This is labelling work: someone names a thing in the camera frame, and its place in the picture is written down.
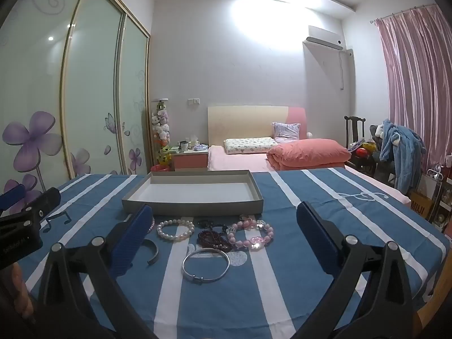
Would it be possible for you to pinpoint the metal cuff bracelet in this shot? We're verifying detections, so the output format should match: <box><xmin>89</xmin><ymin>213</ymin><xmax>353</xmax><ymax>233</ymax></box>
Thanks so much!
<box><xmin>141</xmin><ymin>239</ymin><xmax>159</xmax><ymax>265</ymax></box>

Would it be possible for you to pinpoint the dark red bead bracelet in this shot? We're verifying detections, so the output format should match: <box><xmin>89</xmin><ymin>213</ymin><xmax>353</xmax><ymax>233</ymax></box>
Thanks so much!
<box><xmin>197</xmin><ymin>229</ymin><xmax>230</xmax><ymax>253</ymax></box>

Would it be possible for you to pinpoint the beige pink headboard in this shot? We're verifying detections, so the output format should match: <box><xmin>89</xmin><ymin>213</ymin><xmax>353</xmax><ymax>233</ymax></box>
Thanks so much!
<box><xmin>207</xmin><ymin>105</ymin><xmax>307</xmax><ymax>148</ymax></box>

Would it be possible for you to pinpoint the white air conditioner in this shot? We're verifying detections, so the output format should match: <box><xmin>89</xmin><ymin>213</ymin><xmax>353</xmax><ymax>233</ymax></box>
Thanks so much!
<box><xmin>306</xmin><ymin>25</ymin><xmax>344</xmax><ymax>50</ymax></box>

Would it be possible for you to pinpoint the stack of plush toys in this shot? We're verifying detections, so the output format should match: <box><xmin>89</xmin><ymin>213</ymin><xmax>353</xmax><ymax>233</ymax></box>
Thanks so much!
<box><xmin>151</xmin><ymin>99</ymin><xmax>172</xmax><ymax>170</ymax></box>

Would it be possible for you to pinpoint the purple pillow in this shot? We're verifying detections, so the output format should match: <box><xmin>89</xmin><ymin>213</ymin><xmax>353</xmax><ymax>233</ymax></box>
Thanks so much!
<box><xmin>272</xmin><ymin>122</ymin><xmax>302</xmax><ymax>144</ymax></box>

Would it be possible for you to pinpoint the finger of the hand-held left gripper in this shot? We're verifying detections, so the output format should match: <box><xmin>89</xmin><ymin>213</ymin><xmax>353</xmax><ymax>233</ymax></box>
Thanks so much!
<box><xmin>0</xmin><ymin>185</ymin><xmax>27</xmax><ymax>216</ymax></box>
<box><xmin>19</xmin><ymin>187</ymin><xmax>62</xmax><ymax>224</ymax></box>

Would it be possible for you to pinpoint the folded pink quilt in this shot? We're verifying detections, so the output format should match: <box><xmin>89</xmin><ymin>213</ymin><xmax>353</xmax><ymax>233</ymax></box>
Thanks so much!
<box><xmin>266</xmin><ymin>139</ymin><xmax>352</xmax><ymax>172</ymax></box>

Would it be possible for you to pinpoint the blue white striped sheet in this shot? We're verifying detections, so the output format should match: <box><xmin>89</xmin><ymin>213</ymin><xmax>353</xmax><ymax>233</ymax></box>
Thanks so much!
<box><xmin>26</xmin><ymin>168</ymin><xmax>452</xmax><ymax>339</ymax></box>

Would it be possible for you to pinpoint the person's left hand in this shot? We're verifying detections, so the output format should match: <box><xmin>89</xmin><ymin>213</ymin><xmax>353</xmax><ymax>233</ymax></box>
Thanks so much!
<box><xmin>0</xmin><ymin>261</ymin><xmax>36</xmax><ymax>325</ymax></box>

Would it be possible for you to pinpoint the pink nightstand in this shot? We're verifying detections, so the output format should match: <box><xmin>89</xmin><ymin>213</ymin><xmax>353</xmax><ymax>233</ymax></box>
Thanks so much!
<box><xmin>171</xmin><ymin>146</ymin><xmax>210</xmax><ymax>170</ymax></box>

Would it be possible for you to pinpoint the pink bed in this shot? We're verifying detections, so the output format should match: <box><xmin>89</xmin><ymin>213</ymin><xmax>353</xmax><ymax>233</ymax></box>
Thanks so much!
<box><xmin>207</xmin><ymin>145</ymin><xmax>412</xmax><ymax>205</ymax></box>

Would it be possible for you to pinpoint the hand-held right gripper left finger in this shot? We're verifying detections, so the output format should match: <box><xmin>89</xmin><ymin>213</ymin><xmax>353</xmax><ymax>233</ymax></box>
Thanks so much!
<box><xmin>35</xmin><ymin>203</ymin><xmax>154</xmax><ymax>339</ymax></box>

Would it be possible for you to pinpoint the grey cardboard box tray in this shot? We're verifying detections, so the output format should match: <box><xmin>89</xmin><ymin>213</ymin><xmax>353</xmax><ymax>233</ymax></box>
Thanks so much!
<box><xmin>122</xmin><ymin>169</ymin><xmax>264</xmax><ymax>217</ymax></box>

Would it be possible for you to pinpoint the floral sliding door wardrobe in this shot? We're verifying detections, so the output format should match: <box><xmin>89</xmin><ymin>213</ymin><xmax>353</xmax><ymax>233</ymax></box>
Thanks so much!
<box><xmin>0</xmin><ymin>0</ymin><xmax>152</xmax><ymax>216</ymax></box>

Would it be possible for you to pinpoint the white patterned pillow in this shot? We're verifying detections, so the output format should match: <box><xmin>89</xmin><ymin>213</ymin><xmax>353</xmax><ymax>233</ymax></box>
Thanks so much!
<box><xmin>222</xmin><ymin>137</ymin><xmax>279</xmax><ymax>155</ymax></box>

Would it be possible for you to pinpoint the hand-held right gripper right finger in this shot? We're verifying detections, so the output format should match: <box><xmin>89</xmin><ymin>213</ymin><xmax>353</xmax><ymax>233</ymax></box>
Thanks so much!
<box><xmin>296</xmin><ymin>201</ymin><xmax>419</xmax><ymax>339</ymax></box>

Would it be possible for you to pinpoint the white air conditioner pipe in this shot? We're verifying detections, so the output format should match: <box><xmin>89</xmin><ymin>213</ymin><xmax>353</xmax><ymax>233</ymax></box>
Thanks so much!
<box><xmin>338</xmin><ymin>49</ymin><xmax>354</xmax><ymax>91</ymax></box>

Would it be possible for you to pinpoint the pile of colourful toys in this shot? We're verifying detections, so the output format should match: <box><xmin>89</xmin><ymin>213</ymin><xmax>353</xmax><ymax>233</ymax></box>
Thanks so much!
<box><xmin>349</xmin><ymin>140</ymin><xmax>378</xmax><ymax>160</ymax></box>

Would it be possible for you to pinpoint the white pearl bracelet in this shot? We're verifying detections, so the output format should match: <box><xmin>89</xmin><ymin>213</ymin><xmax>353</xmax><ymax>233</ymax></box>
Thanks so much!
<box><xmin>156</xmin><ymin>219</ymin><xmax>196</xmax><ymax>243</ymax></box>

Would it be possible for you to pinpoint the metal curtain rod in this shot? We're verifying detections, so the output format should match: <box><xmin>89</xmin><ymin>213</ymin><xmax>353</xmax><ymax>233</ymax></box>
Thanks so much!
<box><xmin>370</xmin><ymin>3</ymin><xmax>439</xmax><ymax>25</ymax></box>

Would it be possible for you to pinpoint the dark wooden chair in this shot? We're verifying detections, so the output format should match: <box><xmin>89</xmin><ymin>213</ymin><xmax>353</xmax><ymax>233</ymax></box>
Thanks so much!
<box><xmin>344</xmin><ymin>115</ymin><xmax>378</xmax><ymax>176</ymax></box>

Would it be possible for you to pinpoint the blue fleece garment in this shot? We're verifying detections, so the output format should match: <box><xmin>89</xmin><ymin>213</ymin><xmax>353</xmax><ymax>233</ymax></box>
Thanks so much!
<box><xmin>379</xmin><ymin>119</ymin><xmax>427</xmax><ymax>192</ymax></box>

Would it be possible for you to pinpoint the black bead bracelet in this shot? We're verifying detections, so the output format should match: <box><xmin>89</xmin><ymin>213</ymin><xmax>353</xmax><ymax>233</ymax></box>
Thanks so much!
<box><xmin>196</xmin><ymin>219</ymin><xmax>230</xmax><ymax>232</ymax></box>

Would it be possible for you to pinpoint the pink curtain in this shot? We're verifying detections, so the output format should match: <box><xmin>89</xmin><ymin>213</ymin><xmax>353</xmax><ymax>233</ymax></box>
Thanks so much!
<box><xmin>375</xmin><ymin>3</ymin><xmax>452</xmax><ymax>188</ymax></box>

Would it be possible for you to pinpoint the silver bangle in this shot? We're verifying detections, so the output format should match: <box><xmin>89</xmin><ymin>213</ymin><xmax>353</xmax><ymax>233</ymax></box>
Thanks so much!
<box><xmin>182</xmin><ymin>248</ymin><xmax>231</xmax><ymax>284</ymax></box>

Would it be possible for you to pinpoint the pink bead bracelet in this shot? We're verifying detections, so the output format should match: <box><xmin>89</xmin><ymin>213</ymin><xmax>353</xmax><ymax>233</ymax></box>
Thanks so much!
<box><xmin>226</xmin><ymin>218</ymin><xmax>275</xmax><ymax>252</ymax></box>

